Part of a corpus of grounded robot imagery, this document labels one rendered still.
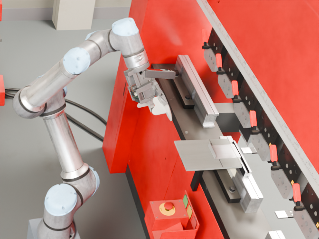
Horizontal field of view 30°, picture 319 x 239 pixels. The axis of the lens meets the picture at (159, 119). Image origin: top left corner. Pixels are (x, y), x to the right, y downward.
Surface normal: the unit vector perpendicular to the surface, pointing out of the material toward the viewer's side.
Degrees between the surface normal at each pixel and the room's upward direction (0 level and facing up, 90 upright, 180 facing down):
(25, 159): 0
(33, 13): 90
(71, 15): 90
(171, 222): 90
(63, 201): 7
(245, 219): 0
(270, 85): 90
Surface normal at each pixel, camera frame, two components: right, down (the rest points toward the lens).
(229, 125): 0.27, 0.66
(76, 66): -0.47, 0.48
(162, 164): -0.94, 0.03
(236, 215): 0.21, -0.76
